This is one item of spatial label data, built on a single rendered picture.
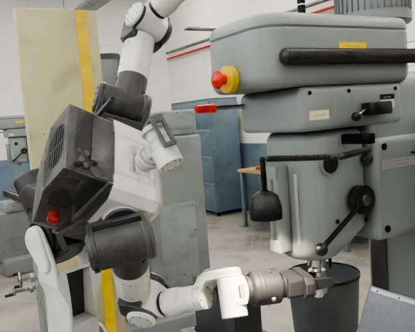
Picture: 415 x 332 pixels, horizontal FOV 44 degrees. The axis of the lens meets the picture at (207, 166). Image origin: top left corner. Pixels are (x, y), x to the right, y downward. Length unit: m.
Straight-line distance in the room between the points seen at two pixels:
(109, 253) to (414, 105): 0.85
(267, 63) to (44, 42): 1.86
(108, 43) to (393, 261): 9.52
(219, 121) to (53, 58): 6.01
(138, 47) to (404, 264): 1.02
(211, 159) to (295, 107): 7.43
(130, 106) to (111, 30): 9.45
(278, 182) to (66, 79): 1.79
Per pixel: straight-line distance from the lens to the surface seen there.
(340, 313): 3.33
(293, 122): 1.15
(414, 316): 1.66
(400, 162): 1.37
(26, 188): 1.58
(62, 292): 1.53
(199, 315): 1.87
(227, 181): 8.69
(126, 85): 1.45
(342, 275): 3.65
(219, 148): 8.57
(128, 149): 1.30
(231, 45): 1.17
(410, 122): 1.41
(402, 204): 1.38
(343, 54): 1.16
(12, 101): 10.14
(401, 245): 1.65
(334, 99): 1.20
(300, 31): 1.14
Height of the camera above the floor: 1.68
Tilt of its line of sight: 5 degrees down
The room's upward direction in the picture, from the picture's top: 4 degrees counter-clockwise
